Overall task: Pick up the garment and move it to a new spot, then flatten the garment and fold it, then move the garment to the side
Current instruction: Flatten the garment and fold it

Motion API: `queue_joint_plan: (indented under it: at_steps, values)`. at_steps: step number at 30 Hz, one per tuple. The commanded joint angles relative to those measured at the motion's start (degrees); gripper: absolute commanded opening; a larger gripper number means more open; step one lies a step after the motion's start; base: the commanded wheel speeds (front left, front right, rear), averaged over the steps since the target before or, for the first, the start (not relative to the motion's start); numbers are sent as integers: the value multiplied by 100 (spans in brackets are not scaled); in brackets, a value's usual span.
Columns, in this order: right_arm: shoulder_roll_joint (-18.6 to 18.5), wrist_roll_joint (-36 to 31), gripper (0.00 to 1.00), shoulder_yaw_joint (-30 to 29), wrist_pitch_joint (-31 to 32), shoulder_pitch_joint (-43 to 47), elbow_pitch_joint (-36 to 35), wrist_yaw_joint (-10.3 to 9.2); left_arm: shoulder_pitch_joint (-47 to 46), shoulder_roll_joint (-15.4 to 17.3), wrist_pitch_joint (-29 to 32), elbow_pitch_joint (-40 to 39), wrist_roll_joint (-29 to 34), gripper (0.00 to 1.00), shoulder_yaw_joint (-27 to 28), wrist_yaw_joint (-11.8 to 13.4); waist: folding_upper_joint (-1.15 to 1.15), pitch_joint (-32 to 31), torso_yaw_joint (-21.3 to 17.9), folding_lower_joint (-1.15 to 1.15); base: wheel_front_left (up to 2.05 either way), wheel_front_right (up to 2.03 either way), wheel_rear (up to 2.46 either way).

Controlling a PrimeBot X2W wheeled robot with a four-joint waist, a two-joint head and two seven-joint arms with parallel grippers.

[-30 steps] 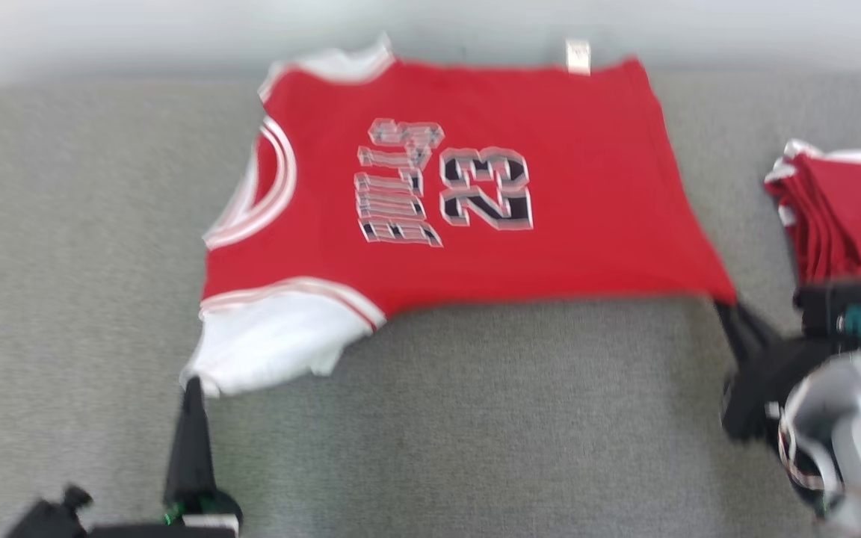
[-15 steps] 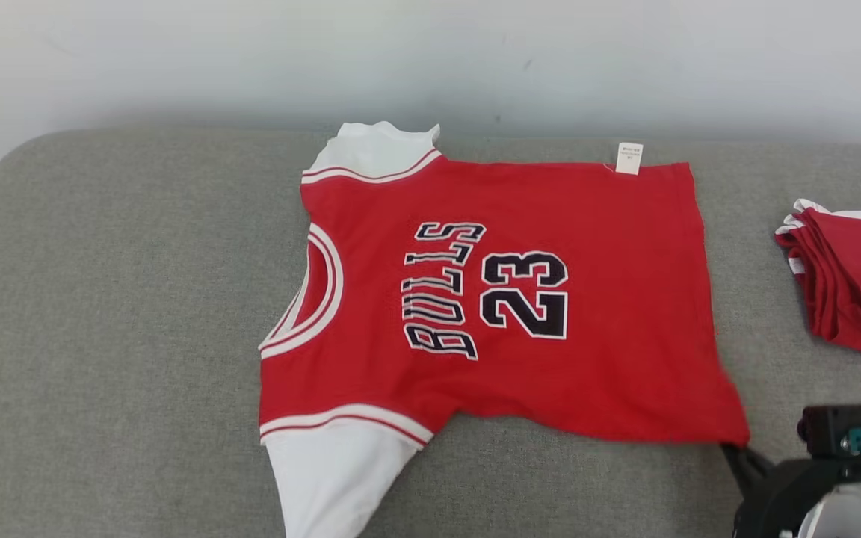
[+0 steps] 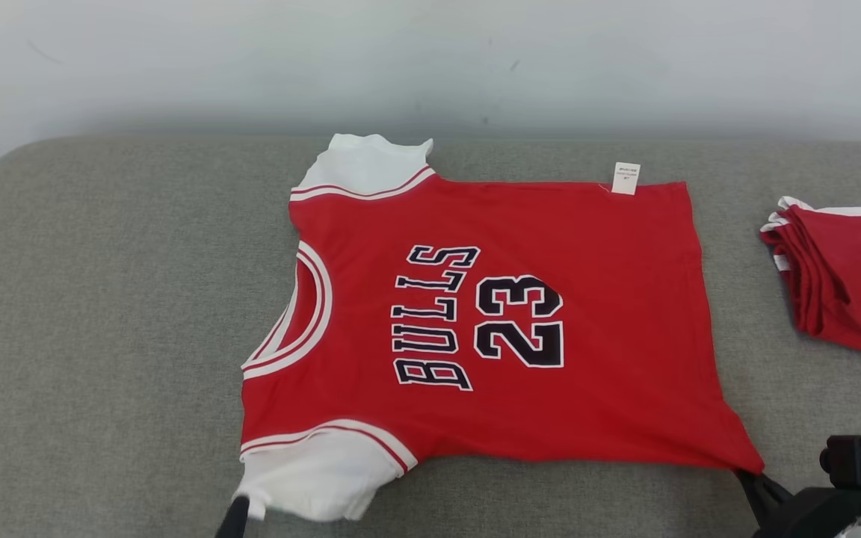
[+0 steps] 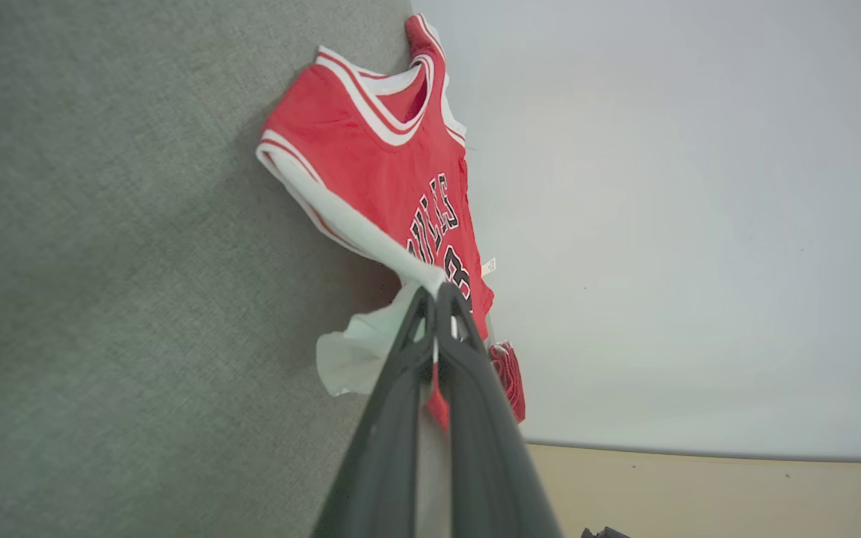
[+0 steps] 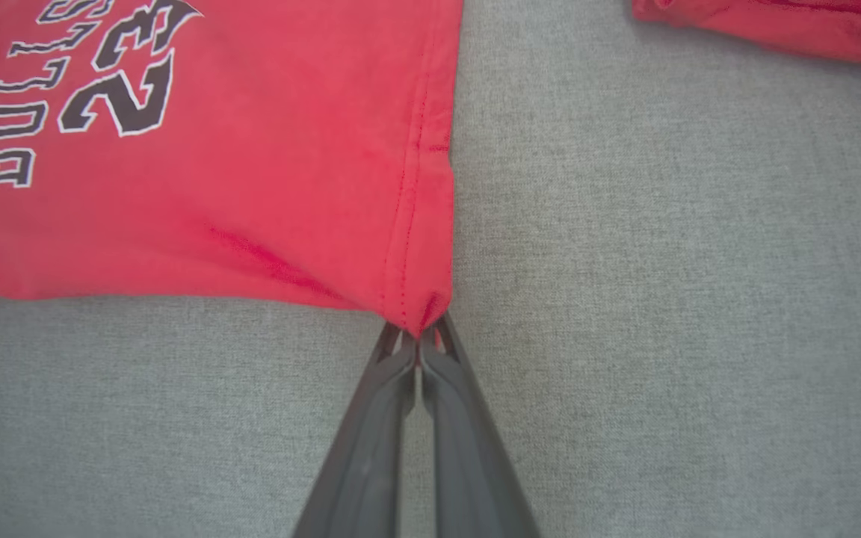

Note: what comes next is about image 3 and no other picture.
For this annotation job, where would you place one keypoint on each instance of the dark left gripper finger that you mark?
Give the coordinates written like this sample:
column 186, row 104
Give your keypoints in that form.
column 235, row 519

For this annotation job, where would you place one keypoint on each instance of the red garment stack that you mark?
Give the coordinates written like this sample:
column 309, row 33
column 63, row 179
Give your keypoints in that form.
column 849, row 276

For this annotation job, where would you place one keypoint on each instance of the grey fabric sofa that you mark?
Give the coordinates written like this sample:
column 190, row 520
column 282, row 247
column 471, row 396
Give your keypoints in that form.
column 102, row 336

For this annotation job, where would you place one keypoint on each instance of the red Bulls 23 jersey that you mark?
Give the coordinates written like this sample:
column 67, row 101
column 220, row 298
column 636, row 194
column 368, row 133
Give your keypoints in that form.
column 610, row 336

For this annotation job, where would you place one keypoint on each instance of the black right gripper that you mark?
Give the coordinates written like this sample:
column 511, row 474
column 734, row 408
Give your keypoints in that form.
column 819, row 512

